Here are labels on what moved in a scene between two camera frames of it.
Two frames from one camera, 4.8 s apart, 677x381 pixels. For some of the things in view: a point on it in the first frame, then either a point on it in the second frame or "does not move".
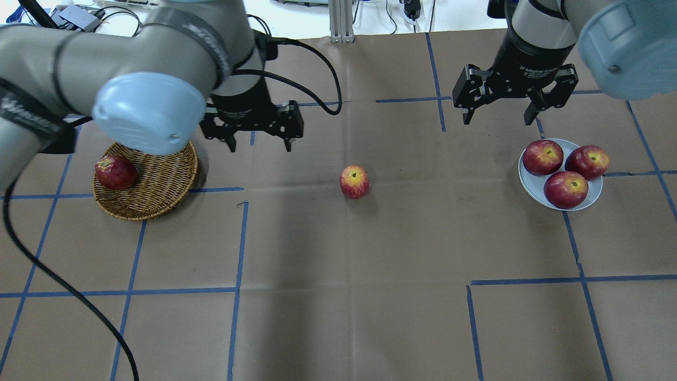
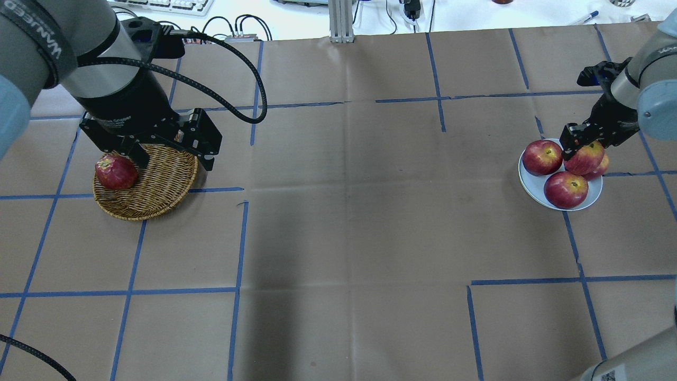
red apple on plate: [565, 190] does not move
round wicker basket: [163, 181] does not move
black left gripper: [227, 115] -> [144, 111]
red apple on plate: [542, 157] does not move
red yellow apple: [354, 182] -> [587, 160]
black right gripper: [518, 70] -> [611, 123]
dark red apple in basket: [116, 172] does not move
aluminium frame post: [341, 21] does not move
